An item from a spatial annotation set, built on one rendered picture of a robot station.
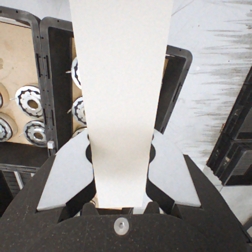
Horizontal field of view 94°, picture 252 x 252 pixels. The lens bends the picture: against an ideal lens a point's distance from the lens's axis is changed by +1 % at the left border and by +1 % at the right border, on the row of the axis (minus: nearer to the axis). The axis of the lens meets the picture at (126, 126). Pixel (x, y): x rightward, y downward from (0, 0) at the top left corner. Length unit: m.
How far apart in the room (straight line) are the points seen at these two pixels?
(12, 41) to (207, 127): 0.79
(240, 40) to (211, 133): 0.40
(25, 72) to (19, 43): 0.07
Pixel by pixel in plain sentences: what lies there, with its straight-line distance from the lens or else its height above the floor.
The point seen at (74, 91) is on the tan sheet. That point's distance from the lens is 0.41.
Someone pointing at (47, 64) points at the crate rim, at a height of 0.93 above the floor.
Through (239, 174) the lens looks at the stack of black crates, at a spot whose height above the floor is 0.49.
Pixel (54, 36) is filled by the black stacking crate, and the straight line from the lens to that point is 0.33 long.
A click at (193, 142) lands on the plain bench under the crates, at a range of 0.74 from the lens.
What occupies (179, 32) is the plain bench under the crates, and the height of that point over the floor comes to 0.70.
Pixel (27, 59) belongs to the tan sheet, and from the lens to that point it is 0.45.
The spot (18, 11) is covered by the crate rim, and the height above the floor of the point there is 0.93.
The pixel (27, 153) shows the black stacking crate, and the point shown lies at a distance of 0.55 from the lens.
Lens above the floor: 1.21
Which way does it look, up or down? 61 degrees down
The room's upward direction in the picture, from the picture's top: 176 degrees clockwise
